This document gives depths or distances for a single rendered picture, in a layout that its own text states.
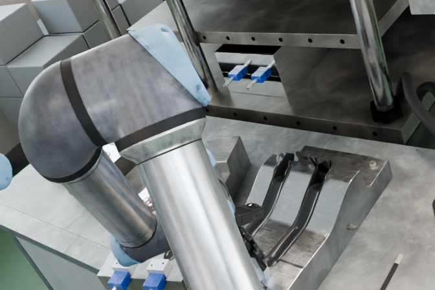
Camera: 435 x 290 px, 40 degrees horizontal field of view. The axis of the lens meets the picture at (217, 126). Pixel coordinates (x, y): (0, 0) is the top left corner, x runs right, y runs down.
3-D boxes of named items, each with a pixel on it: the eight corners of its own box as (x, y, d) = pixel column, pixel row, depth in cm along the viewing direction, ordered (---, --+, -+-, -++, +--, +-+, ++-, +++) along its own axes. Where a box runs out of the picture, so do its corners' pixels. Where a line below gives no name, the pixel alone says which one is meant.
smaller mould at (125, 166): (96, 203, 194) (87, 188, 191) (69, 194, 204) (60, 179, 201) (137, 164, 205) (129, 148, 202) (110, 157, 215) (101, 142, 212)
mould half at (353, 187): (293, 325, 130) (276, 284, 123) (206, 289, 147) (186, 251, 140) (393, 177, 157) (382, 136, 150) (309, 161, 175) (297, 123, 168)
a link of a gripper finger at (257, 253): (252, 270, 128) (232, 241, 125) (257, 265, 129) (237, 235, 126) (267, 273, 124) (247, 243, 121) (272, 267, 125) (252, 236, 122)
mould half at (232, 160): (189, 296, 147) (172, 266, 142) (105, 289, 160) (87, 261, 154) (251, 164, 183) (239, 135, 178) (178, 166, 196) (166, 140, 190)
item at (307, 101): (404, 145, 177) (401, 129, 174) (125, 103, 264) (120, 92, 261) (499, 6, 223) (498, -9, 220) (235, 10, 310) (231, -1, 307)
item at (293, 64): (287, 98, 210) (272, 55, 201) (229, 91, 228) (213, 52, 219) (353, 25, 237) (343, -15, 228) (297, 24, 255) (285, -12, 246)
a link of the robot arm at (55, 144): (-22, 151, 66) (131, 285, 106) (70, 113, 66) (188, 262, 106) (-30, 76, 73) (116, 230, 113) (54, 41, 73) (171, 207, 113)
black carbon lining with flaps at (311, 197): (277, 275, 134) (265, 246, 129) (223, 256, 144) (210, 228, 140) (350, 175, 153) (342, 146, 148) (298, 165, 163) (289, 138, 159)
